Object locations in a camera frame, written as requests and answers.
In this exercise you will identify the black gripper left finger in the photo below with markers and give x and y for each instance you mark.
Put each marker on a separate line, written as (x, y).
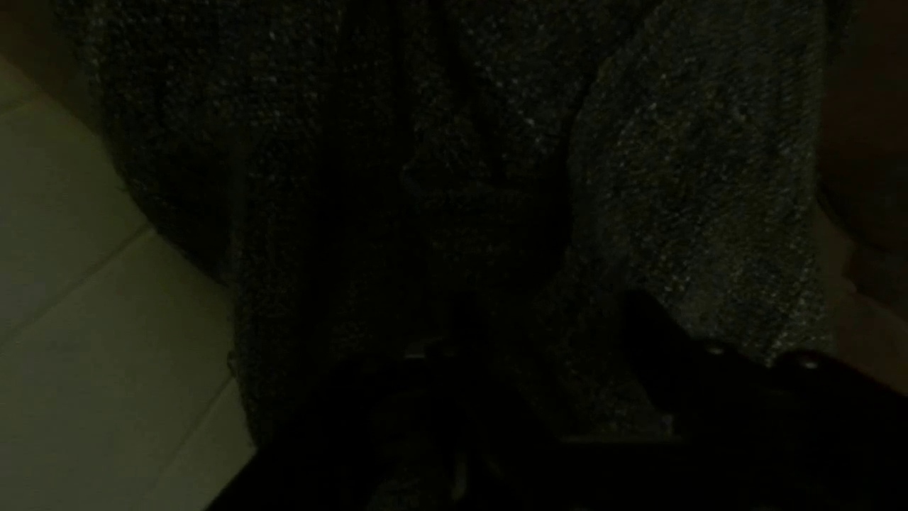
(376, 435)

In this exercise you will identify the dark grey cloth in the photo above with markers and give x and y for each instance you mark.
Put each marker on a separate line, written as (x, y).
(348, 168)

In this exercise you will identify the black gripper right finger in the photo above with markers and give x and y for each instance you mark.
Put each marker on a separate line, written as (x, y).
(793, 432)

